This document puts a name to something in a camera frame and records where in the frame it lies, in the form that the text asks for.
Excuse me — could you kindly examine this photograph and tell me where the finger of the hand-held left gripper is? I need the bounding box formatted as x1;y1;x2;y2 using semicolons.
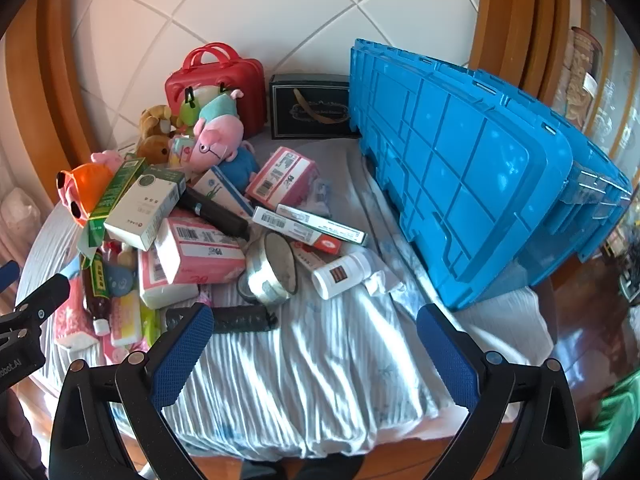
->
0;275;72;332
0;261;21;292

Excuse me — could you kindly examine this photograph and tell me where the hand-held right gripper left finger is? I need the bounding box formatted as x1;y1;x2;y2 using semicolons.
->
48;302;216;480

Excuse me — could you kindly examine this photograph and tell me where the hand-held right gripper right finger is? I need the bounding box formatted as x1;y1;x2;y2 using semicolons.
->
416;302;583;480

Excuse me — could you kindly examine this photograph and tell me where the pink floral tissue pack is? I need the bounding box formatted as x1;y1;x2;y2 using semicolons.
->
52;277;103;351

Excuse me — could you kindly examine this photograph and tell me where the brown bottle white cap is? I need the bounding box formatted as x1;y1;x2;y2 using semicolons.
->
80;251;112;337

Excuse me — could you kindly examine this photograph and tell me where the black folding umbrella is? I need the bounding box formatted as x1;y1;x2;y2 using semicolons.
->
164;304;279;334

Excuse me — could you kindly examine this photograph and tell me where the pink white tissue pack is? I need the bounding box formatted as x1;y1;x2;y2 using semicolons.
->
137;247;201;310
154;216;247;286

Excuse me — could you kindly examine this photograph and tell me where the pink pig plush orange dress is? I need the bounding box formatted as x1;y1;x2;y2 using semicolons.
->
56;149;125;229

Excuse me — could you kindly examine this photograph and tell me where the white pill bottle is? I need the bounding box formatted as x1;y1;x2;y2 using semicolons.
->
312;251;375;301

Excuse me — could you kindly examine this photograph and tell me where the white and green box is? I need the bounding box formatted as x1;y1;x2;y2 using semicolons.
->
103;166;187;252

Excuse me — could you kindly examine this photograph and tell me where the long green medicine box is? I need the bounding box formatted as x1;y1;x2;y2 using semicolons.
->
89;156;149;222

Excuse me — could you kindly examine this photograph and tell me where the black cylinder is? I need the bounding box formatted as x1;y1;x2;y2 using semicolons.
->
177;187;251;241

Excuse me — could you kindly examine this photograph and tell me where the blue plastic storage crate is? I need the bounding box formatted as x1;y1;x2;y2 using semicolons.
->
348;38;634;311

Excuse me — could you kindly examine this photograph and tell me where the translucent plastic bag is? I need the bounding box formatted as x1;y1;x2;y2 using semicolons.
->
0;186;57;262

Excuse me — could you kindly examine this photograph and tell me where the pink white tube pack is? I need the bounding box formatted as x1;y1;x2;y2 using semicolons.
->
109;292;144;349

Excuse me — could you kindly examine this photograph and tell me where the small blue toy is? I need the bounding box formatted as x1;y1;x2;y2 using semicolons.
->
107;262;139;299

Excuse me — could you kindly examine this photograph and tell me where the silver tape roll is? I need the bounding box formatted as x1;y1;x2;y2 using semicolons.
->
237;231;300;306

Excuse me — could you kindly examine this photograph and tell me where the white striped tablecloth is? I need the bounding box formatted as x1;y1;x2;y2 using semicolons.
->
100;137;557;461

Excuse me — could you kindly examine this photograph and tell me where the white red medicine box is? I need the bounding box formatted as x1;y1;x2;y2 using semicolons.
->
287;238;346;273

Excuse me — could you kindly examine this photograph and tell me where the white blue medicine box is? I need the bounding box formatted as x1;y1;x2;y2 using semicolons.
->
192;165;256;221

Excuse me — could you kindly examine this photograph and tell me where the long white barcode box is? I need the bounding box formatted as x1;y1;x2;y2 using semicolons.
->
251;204;369;247

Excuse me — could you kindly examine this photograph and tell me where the green cloth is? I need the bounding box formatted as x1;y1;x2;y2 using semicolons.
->
579;374;640;477

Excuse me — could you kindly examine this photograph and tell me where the brown bear plush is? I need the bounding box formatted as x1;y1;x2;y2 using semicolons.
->
137;134;172;164

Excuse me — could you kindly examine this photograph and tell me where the pink pastel toy box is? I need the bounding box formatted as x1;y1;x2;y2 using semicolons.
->
169;135;196;169

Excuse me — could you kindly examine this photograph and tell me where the clear plastic packet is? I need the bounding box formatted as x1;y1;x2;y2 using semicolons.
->
299;180;334;217

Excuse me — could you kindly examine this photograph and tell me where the pink barcode tissue pack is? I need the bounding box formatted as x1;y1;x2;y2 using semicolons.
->
244;146;321;211

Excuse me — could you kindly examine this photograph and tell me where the tan bear plush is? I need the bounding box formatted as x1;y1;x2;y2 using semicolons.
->
138;105;174;137

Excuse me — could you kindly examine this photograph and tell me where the pink pig plush teal hat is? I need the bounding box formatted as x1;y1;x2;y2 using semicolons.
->
192;88;261;196

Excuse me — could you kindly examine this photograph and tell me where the green frog plush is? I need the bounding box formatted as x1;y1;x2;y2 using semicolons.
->
174;87;202;129

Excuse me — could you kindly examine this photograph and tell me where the red toy suitcase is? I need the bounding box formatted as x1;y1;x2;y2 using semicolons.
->
165;42;266;137

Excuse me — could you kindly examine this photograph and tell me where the black gift box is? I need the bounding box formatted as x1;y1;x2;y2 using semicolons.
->
269;73;362;140

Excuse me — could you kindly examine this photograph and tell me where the wooden glass door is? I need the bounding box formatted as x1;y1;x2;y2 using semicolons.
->
467;0;640;171

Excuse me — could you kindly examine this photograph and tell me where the wooden door frame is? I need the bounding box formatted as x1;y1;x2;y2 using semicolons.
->
0;0;107;207

